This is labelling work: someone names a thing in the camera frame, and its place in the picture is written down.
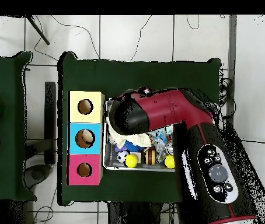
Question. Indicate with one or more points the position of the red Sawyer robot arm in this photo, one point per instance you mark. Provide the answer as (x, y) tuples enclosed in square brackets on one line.
[(165, 109)]

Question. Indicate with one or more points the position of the wooden box with three holes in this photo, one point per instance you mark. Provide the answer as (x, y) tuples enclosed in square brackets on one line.
[(92, 116)]

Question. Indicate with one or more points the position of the clear mesh bin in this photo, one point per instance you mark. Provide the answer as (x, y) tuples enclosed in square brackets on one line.
[(110, 161)]

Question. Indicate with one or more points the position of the cream waffle cloth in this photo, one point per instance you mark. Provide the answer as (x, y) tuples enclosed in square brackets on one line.
[(141, 138)]

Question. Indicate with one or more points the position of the small soccer ball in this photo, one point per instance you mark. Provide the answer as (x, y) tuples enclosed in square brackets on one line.
[(122, 155)]

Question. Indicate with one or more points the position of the smooth yellow ball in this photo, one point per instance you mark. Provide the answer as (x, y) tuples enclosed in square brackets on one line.
[(130, 161)]

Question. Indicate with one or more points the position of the brown striped wooden burger toy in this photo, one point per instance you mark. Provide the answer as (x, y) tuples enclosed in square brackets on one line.
[(150, 156)]

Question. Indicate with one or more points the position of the dark green tablecloth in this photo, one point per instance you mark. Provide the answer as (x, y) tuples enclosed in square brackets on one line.
[(146, 74)]

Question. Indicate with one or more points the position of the yellow tennis-seam ball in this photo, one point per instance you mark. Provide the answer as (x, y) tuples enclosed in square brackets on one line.
[(169, 161)]

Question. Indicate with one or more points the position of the dark grey rounded floor object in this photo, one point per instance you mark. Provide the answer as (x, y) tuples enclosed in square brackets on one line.
[(38, 173)]

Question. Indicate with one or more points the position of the long black tripod leg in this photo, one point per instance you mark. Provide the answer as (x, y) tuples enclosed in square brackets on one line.
[(38, 30)]

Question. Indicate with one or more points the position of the dark green side-table cloth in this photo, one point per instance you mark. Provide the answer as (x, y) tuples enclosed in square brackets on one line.
[(6, 77)]

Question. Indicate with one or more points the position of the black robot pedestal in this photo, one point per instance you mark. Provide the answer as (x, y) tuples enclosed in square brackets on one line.
[(134, 214)]

